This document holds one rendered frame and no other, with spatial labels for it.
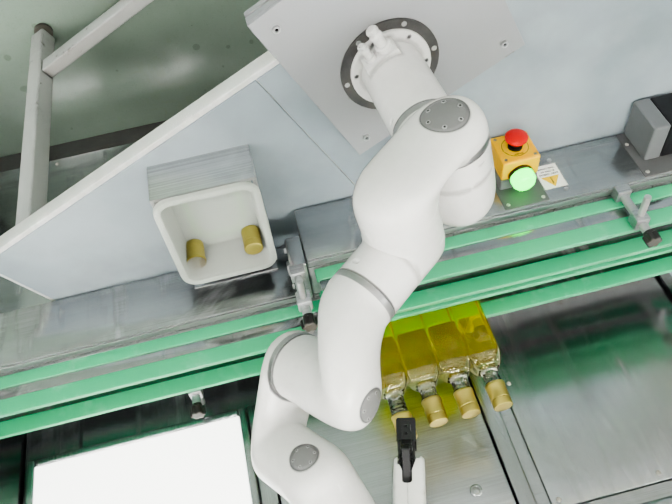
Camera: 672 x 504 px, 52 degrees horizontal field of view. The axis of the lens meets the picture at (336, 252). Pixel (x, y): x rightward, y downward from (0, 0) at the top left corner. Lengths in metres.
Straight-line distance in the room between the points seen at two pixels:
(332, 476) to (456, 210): 0.35
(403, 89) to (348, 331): 0.37
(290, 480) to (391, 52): 0.59
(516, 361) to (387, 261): 0.72
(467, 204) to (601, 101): 0.57
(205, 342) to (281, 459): 0.49
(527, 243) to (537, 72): 0.29
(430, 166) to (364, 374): 0.24
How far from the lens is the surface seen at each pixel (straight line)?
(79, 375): 1.34
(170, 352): 1.30
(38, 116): 1.62
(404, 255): 0.78
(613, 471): 1.40
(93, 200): 1.23
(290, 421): 0.89
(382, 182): 0.75
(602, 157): 1.39
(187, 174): 1.14
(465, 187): 0.83
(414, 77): 0.97
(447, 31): 1.09
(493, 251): 1.23
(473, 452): 1.33
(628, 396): 1.47
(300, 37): 1.01
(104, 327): 1.35
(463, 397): 1.21
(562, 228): 1.29
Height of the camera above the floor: 1.61
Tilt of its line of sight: 38 degrees down
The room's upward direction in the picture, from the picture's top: 164 degrees clockwise
